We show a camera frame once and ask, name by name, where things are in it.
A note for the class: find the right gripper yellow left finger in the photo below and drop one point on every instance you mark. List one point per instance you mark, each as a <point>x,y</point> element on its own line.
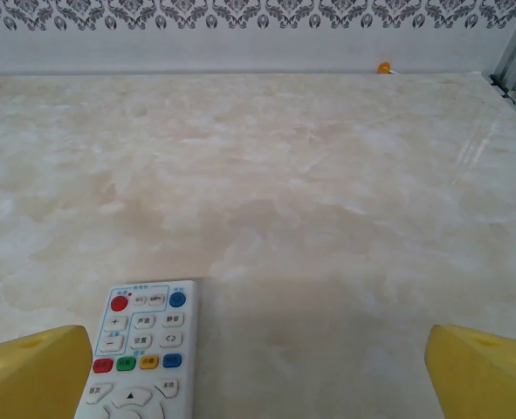
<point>26,379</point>

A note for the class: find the orange round pin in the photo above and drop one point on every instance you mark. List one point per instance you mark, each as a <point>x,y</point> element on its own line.
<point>384,68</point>

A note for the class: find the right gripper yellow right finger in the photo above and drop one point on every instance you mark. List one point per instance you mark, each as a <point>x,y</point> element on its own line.
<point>489,379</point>

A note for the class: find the white remote with coloured buttons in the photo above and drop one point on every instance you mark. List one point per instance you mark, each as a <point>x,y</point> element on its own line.
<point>153,336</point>

